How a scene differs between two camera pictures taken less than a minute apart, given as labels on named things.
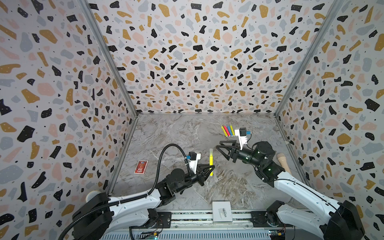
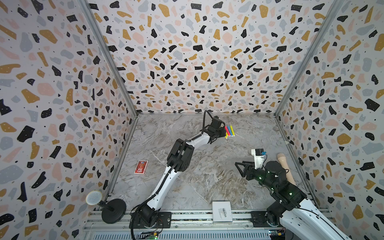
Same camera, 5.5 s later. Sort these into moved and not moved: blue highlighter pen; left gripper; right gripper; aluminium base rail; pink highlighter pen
Moved: left gripper; right gripper
Not moved: blue highlighter pen; pink highlighter pen; aluminium base rail
